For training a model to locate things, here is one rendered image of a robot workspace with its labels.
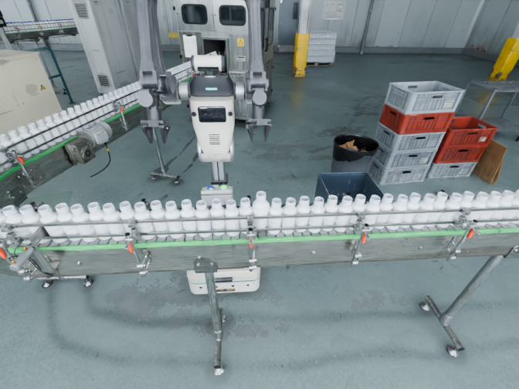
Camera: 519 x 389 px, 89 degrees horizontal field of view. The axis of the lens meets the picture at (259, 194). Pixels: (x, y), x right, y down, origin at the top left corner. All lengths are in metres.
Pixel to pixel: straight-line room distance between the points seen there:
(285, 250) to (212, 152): 0.73
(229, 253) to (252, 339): 0.93
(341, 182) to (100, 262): 1.37
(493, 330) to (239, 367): 1.76
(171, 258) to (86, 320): 1.23
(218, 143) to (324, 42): 9.10
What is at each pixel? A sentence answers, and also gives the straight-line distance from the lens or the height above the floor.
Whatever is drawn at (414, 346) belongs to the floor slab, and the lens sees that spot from 2.22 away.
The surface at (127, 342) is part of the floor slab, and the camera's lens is 2.13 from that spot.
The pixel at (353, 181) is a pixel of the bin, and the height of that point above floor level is 0.88.
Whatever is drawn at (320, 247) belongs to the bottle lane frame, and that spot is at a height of 0.94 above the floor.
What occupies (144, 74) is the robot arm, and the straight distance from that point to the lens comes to 1.29.
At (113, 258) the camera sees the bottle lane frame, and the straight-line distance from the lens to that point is 1.28.
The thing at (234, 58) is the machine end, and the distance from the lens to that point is 4.57.
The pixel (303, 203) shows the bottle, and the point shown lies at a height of 1.15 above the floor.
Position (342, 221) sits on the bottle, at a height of 1.07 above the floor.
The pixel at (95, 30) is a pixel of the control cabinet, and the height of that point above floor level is 1.29.
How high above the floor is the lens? 1.80
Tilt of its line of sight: 36 degrees down
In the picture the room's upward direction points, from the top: 1 degrees clockwise
